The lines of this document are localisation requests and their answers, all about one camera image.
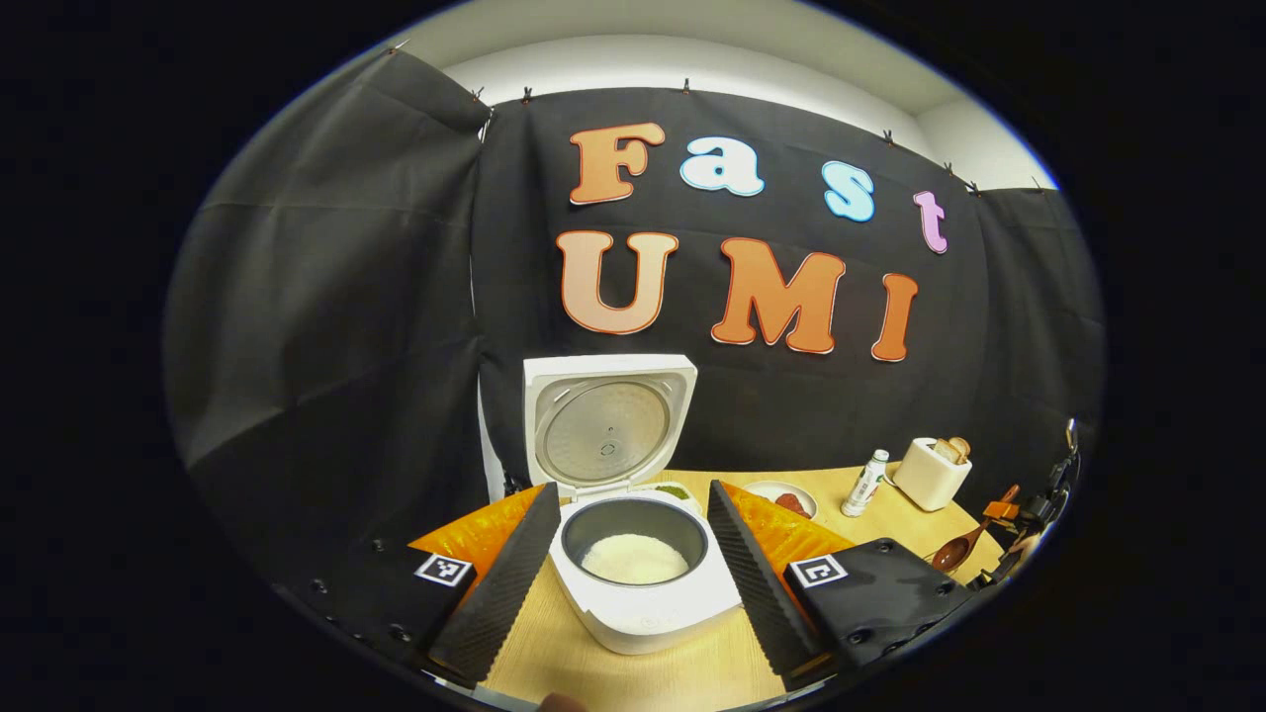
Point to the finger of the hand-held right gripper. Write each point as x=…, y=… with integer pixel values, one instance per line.
x=1001, y=511

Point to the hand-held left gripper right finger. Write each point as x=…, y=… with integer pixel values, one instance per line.
x=762, y=588

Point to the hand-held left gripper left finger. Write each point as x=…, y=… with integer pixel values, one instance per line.
x=499, y=588

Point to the brown wooden spoon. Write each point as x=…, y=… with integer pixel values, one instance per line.
x=951, y=554

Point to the white rice cooker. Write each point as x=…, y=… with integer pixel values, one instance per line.
x=643, y=623

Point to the white rice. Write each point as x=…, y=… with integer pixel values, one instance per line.
x=633, y=559

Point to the toasted bread slice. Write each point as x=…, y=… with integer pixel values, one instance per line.
x=947, y=452
x=960, y=446

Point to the white toaster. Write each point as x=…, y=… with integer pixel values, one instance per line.
x=925, y=480

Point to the brown meat piece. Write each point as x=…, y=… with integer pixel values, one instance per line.
x=789, y=502

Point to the round white plate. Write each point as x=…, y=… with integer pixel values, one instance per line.
x=762, y=489

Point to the white divided bean dish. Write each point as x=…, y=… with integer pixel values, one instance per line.
x=673, y=490

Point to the white bottle with green label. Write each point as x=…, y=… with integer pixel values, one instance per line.
x=863, y=487

